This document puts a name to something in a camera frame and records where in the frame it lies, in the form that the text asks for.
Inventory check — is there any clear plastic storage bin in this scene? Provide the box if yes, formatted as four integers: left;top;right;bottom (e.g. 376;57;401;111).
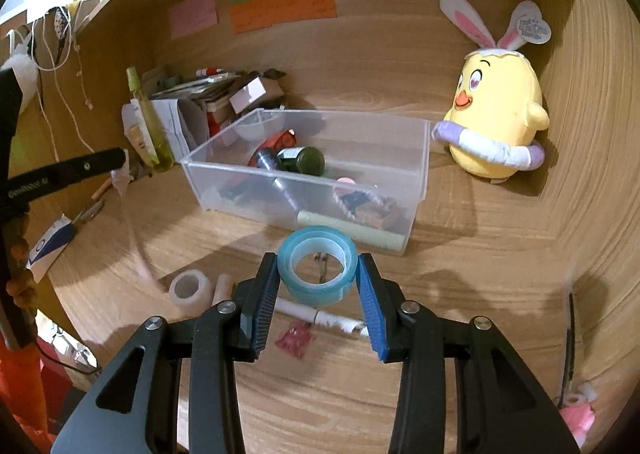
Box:
180;108;432;258

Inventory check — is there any blue tape roll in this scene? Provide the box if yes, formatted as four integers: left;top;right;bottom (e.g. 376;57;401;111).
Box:
277;225;360;308

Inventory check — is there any pale green stick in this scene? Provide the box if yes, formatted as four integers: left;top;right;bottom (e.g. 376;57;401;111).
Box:
296;211;404;251

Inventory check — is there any white pen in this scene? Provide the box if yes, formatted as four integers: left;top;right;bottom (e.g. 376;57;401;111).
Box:
274;296;370;338

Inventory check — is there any yellow chick plush toy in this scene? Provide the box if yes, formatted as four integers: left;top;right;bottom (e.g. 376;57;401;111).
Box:
431;0;552;183

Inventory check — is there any white lace band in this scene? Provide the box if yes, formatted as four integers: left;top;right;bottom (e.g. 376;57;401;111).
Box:
332;183;387;223

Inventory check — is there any orange cloth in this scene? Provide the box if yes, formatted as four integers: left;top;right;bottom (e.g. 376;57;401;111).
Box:
0;343;57;441

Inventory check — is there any person's left hand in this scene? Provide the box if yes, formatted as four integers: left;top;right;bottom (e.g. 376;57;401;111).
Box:
6;238;39;308

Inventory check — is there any white paper box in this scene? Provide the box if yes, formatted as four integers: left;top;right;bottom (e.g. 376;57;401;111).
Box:
122;98;212;157

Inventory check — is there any dark green bottle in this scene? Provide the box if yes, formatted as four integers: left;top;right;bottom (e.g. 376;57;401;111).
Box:
276;146;327;176

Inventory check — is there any yellow-green spray bottle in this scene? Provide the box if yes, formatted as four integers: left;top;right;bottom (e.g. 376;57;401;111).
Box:
125;66;175;170

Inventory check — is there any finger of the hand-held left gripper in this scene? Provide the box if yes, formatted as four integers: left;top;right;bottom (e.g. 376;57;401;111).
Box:
6;147;127;201

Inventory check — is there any silver and black tool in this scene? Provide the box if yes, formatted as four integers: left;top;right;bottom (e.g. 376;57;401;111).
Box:
248;148;312;213

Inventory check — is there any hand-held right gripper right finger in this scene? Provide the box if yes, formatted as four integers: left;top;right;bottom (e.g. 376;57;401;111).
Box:
355;253;581;454

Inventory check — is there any red shiny item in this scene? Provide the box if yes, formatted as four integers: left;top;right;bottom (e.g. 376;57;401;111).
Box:
259;130;299;151

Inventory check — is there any white tape roll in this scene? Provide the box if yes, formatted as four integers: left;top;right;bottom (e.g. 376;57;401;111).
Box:
168;270;215;308

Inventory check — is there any white fluffy item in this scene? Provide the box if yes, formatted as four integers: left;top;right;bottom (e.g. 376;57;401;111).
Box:
0;51;42;101

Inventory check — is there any stack of papers and booklets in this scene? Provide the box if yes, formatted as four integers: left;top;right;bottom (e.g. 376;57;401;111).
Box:
142;65;288;110

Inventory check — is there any blue and white card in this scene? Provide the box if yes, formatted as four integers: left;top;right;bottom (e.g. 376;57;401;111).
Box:
27;214;79;283

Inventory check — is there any white bowl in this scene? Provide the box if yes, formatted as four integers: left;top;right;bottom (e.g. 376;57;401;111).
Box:
235;112;287;141

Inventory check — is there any orange paper note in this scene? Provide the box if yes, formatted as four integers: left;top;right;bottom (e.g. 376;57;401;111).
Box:
230;0;337;34

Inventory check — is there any pink plastic toy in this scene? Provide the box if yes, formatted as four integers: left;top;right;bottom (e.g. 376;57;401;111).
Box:
556;382;597;437

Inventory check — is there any black strip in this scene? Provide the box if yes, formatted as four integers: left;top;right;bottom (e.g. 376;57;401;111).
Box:
566;291;577;386

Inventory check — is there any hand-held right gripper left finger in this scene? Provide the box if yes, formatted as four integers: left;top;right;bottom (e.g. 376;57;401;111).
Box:
50;251;282;454

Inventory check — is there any cream stick tube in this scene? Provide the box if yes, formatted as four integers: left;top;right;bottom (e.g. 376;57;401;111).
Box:
212;273;234;308

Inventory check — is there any small cardboard box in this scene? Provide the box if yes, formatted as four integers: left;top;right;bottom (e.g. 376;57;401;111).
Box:
229;77;282;114

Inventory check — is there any pink paper note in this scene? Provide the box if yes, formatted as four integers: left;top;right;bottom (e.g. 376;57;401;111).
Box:
168;0;219;40

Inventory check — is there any red crumpled wrapper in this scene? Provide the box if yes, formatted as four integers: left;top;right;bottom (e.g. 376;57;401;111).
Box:
274;323;317;360

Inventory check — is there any cream lotion tube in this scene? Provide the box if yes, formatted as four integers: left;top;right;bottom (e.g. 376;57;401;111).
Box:
125;121;152;166

